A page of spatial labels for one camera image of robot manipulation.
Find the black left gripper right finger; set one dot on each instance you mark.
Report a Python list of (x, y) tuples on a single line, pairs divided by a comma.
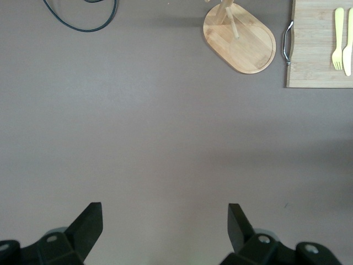
[(241, 234)]

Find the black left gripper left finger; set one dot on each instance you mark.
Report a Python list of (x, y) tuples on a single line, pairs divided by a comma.
[(85, 232)]

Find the wooden mug tree stand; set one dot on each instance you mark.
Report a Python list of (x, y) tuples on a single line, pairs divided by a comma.
[(248, 47)]

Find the bamboo cutting board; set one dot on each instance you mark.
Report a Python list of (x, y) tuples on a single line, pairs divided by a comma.
[(311, 55)]

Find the yellow plastic knife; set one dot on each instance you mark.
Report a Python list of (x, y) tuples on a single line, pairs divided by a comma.
[(348, 55)]

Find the yellow plastic fork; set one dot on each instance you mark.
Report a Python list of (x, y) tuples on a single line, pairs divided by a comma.
[(337, 41)]

